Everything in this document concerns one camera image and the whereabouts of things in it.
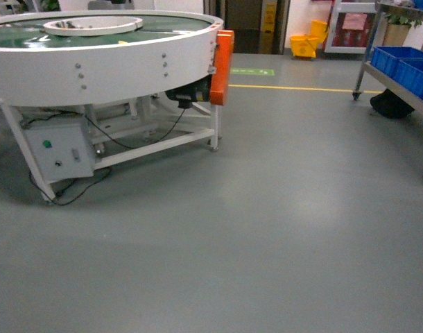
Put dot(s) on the grey control box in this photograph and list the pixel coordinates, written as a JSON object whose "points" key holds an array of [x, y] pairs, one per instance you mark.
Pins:
{"points": [[62, 148]]}

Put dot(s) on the steel shelf cart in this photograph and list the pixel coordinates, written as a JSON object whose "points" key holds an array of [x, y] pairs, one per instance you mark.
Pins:
{"points": [[382, 8]]}

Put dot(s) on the black green motor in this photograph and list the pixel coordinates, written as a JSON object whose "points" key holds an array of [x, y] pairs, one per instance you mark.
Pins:
{"points": [[187, 95]]}

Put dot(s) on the orange motor cover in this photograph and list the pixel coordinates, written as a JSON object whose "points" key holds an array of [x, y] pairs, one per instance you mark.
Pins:
{"points": [[222, 63]]}

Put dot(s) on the round white conveyor table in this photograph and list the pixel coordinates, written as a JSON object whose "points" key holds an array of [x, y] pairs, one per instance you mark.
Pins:
{"points": [[112, 68]]}

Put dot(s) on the yellow mop bucket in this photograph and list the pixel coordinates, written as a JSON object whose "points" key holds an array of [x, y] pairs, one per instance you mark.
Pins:
{"points": [[306, 46]]}

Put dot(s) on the yellow wet floor sign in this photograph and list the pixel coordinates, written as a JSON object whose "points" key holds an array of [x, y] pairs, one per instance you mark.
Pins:
{"points": [[267, 26]]}

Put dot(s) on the black bag on floor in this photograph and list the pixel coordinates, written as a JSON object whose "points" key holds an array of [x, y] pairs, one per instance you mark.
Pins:
{"points": [[390, 106]]}

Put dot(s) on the red white cabinet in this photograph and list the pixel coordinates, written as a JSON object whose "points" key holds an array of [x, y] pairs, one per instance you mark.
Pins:
{"points": [[348, 26]]}

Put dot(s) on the blue bin on cart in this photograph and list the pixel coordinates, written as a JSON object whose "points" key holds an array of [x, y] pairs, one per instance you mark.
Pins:
{"points": [[402, 64]]}

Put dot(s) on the potted green plant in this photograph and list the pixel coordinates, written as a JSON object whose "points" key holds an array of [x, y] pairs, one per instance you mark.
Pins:
{"points": [[397, 29]]}

